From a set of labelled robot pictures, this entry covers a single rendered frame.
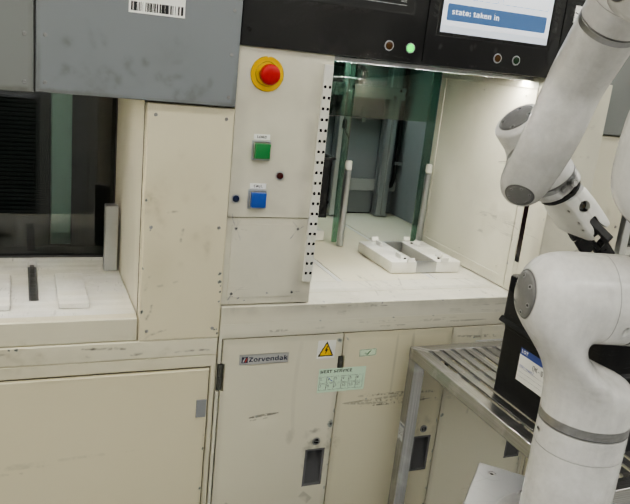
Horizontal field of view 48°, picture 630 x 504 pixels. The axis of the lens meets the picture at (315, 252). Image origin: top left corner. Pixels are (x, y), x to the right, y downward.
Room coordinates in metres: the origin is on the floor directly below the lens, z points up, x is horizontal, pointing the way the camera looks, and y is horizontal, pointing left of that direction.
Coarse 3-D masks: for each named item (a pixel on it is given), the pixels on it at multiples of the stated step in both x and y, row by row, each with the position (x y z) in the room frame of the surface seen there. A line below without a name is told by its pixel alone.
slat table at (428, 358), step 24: (432, 360) 1.50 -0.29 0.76; (456, 360) 1.51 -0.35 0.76; (480, 360) 1.53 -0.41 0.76; (408, 384) 1.55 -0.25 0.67; (456, 384) 1.38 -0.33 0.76; (480, 384) 1.39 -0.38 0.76; (408, 408) 1.54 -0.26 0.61; (480, 408) 1.30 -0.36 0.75; (504, 408) 1.29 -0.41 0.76; (408, 432) 1.54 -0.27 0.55; (504, 432) 1.22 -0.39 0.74; (528, 432) 1.20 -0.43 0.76; (408, 456) 1.55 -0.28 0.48; (528, 456) 1.16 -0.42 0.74; (624, 480) 1.07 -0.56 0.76
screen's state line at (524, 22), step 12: (456, 12) 1.58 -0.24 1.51; (468, 12) 1.60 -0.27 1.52; (480, 12) 1.61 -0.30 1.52; (492, 12) 1.62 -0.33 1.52; (504, 12) 1.63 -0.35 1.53; (492, 24) 1.62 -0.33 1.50; (504, 24) 1.63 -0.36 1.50; (516, 24) 1.65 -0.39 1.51; (528, 24) 1.66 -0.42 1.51; (540, 24) 1.67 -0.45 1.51
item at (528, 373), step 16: (512, 336) 1.35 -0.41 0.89; (512, 352) 1.34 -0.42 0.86; (528, 352) 1.30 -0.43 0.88; (512, 368) 1.33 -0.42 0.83; (528, 368) 1.29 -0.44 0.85; (496, 384) 1.37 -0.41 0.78; (512, 384) 1.32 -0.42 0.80; (528, 384) 1.28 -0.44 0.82; (512, 400) 1.31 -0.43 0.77; (528, 400) 1.27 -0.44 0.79; (528, 416) 1.27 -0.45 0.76
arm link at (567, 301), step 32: (544, 256) 0.89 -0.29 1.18; (576, 256) 0.88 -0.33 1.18; (608, 256) 0.89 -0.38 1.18; (544, 288) 0.85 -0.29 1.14; (576, 288) 0.84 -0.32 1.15; (608, 288) 0.84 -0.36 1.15; (544, 320) 0.84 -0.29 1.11; (576, 320) 0.83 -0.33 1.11; (608, 320) 0.84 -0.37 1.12; (544, 352) 0.87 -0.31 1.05; (576, 352) 0.83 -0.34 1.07; (544, 384) 0.90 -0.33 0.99; (576, 384) 0.84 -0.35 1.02; (608, 384) 0.85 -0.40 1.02; (544, 416) 0.89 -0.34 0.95; (576, 416) 0.85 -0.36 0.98; (608, 416) 0.84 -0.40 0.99
